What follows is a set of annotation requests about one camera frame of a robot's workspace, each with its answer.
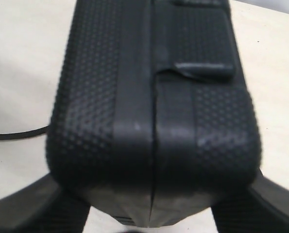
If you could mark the black plastic carrying case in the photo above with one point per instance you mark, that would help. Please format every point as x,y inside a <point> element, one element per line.
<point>152,120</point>

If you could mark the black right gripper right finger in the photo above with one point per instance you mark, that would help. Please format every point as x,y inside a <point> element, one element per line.
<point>252,203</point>

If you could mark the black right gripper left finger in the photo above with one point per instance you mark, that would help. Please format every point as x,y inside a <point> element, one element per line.
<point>43,207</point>

